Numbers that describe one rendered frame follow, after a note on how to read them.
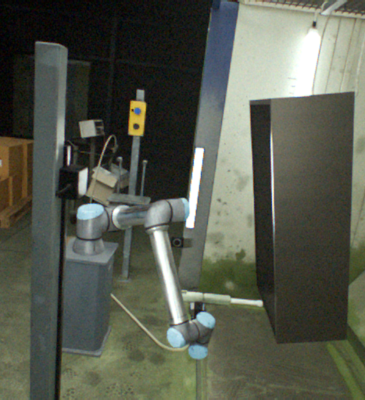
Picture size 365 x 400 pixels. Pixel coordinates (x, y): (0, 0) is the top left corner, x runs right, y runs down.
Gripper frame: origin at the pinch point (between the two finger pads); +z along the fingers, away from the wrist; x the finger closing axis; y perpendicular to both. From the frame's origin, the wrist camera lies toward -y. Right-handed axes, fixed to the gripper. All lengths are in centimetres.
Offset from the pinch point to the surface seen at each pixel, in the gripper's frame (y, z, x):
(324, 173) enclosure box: -84, -16, 50
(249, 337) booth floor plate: 53, 32, 42
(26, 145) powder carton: -12, 277, -215
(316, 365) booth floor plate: 53, 10, 82
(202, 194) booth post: -31, 90, 4
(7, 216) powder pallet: 49, 192, -205
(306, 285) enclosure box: -30, -22, 50
